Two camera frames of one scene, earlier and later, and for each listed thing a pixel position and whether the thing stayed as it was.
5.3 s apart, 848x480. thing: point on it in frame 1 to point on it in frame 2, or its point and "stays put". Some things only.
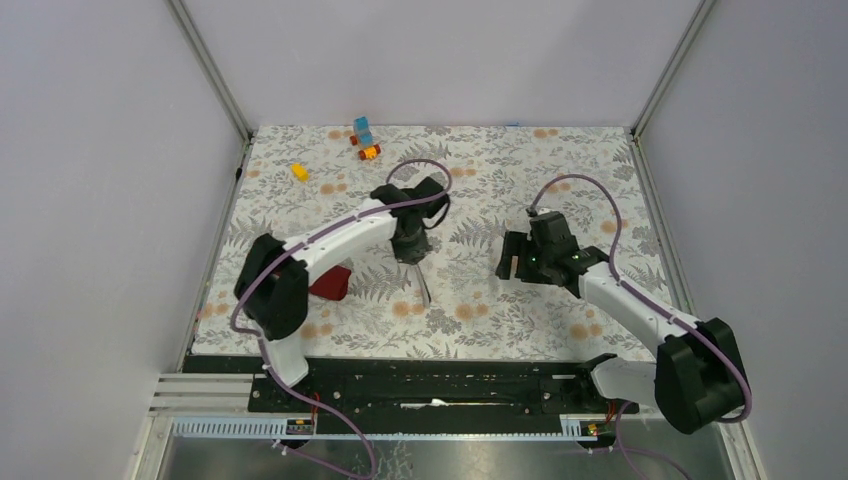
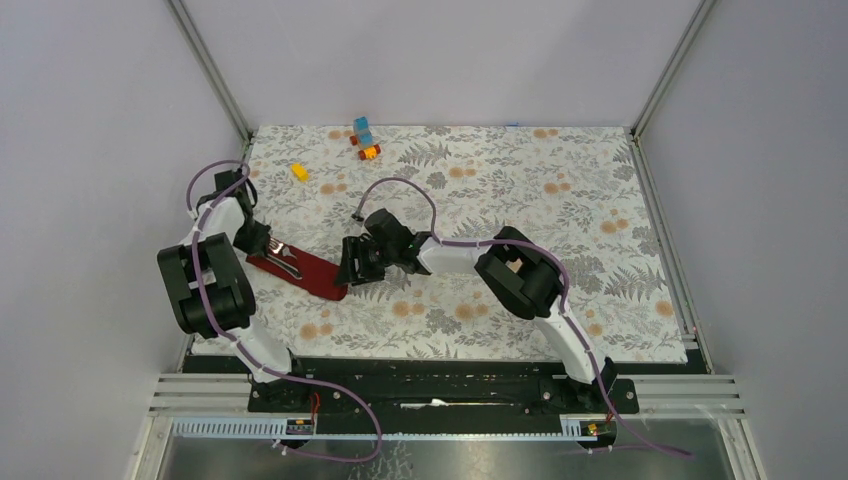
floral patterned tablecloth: x=450 y=305 stays put
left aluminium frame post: x=178 y=9 stays put
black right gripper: x=515 y=244 to x=351 y=251
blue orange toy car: x=362 y=137 stays put
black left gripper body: x=407 y=248 to x=251 y=236
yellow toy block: x=300 y=172 stays put
